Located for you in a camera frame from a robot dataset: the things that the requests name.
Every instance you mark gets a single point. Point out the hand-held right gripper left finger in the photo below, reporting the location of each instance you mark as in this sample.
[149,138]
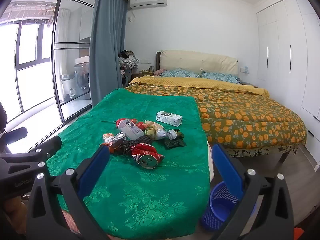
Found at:
[93,172]

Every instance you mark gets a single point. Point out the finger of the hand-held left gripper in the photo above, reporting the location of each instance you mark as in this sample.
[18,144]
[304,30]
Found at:
[37,155]
[16,135]

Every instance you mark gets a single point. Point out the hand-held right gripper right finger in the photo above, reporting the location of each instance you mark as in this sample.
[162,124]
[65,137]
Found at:
[228,172]

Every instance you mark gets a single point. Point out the blue plastic waste basket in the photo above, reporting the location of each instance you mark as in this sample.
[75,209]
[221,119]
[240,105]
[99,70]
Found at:
[220,205]

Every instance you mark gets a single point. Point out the black net bag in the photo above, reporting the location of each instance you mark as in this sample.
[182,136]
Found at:
[130,147]

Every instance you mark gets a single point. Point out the crushed red can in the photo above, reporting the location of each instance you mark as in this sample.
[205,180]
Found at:
[147,156]

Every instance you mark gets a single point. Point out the clear plastic box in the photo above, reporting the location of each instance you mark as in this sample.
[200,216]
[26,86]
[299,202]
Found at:
[130,129]

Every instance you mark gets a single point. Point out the red plastic bag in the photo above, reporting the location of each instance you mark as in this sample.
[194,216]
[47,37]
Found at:
[119,122]

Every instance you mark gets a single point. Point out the dark green wrapper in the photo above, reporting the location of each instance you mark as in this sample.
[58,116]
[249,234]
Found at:
[175,143]

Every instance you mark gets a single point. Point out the white gold wrapper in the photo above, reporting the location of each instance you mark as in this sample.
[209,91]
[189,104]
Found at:
[173,134]

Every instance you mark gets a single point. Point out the yellow silver bag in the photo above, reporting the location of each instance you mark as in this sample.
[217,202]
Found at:
[155,131]

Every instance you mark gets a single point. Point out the beige plastic wrapper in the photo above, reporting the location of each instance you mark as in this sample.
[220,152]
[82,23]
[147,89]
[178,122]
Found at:
[151,123]

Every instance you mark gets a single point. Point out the white milk carton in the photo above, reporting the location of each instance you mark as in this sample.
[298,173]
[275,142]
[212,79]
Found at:
[170,118]

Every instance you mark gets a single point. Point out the green patterned tablecloth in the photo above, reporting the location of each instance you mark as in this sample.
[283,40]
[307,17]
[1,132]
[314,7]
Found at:
[140,195]

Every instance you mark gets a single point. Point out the dark wooden bed leg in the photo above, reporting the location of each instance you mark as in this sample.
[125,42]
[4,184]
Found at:
[285,155]

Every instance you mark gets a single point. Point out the orange floral quilt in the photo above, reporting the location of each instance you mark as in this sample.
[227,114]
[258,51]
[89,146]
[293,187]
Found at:
[245,115]

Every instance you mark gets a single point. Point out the metal basin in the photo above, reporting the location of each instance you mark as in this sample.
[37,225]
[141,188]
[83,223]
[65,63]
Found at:
[65,76]

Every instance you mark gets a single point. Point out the washing machine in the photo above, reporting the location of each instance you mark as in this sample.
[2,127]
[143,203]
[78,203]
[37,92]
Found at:
[82,85]

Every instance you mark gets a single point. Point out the glass sliding door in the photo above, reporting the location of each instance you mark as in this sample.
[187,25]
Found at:
[72,55]

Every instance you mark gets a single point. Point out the wooden nightstand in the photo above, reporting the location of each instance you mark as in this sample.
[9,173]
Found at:
[142,75]

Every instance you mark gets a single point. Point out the cream padded headboard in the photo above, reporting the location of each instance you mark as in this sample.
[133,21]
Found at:
[197,61]

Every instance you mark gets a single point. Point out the pile of clothes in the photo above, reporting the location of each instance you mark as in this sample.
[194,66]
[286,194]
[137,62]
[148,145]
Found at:
[128,59]

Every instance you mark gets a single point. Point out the ceiling clothes drying rack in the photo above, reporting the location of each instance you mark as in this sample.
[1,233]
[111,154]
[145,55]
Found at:
[32,15]

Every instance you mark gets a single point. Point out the grey blue curtain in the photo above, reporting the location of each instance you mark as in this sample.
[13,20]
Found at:
[107,50]

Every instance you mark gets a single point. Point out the white wardrobe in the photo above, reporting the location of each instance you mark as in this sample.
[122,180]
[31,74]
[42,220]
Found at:
[287,55]

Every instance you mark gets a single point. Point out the white air conditioner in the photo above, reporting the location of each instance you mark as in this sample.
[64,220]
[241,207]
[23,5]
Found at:
[148,0]

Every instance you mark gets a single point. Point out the wall socket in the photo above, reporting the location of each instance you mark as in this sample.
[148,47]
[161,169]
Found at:
[245,70]

